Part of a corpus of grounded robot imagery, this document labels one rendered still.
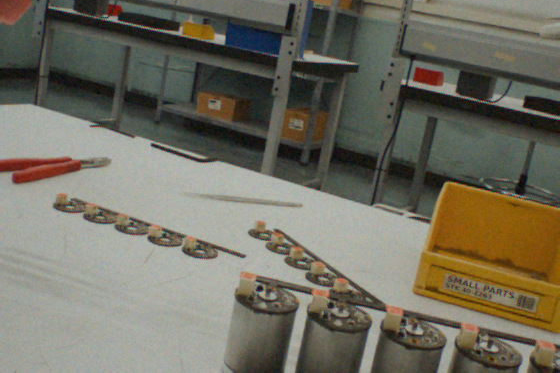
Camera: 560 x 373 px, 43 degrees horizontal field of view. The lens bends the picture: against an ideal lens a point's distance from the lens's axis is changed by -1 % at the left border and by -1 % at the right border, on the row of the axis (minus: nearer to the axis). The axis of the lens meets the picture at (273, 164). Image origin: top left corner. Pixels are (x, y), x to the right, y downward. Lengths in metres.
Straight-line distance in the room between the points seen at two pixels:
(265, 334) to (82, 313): 0.14
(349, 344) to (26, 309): 0.18
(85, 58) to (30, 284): 5.78
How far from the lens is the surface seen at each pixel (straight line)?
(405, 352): 0.26
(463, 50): 2.53
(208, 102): 4.98
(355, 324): 0.27
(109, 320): 0.38
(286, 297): 0.27
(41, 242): 0.47
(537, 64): 2.49
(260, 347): 0.27
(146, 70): 5.76
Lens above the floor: 0.92
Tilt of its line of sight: 12 degrees down
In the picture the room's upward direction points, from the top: 11 degrees clockwise
